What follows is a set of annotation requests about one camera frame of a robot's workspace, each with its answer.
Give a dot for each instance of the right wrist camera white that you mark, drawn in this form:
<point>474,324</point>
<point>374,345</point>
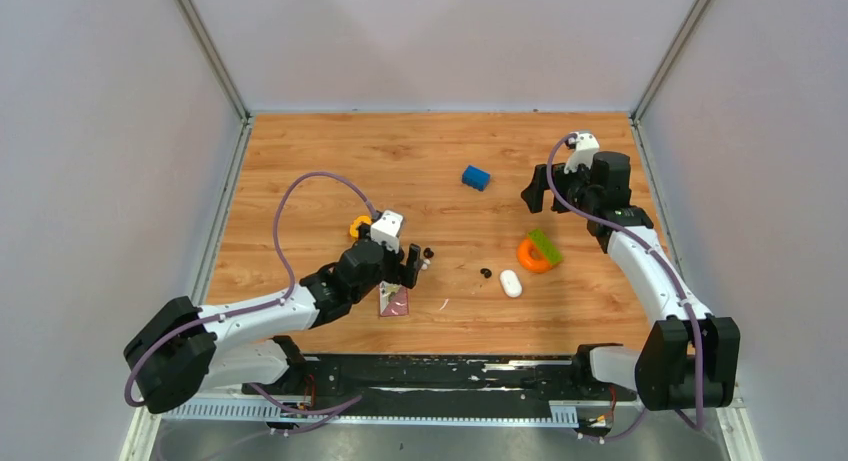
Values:
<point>583,146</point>

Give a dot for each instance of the white earbud charging case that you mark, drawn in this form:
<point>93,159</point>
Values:
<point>510,283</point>

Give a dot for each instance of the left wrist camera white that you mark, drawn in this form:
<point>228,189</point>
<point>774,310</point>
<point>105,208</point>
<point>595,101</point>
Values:
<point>386,230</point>

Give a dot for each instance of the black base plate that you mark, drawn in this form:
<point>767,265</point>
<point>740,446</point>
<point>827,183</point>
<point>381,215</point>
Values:
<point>442,386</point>

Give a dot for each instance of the red playing card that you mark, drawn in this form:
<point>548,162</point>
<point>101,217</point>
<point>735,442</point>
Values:
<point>393,300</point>

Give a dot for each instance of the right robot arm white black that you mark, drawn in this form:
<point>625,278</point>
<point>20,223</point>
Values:
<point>690,356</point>

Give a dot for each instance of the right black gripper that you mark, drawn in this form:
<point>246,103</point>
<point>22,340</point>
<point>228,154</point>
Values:
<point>533,193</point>

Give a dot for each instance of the green toy brick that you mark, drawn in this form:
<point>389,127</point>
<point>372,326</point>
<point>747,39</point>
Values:
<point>543,249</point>

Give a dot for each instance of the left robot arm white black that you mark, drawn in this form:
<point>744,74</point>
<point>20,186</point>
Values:
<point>185,349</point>

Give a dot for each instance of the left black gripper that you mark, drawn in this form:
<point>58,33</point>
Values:
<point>405,275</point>

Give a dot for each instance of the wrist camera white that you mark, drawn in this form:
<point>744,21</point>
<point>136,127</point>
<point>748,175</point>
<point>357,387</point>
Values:
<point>386,230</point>
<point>583,146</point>

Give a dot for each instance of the blue toy brick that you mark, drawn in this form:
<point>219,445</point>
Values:
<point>475,178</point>

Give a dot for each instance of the orange ring toy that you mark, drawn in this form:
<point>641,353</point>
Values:
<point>531,259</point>

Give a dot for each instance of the yellow traffic light toy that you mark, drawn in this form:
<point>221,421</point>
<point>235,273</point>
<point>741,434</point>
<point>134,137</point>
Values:
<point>360,227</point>

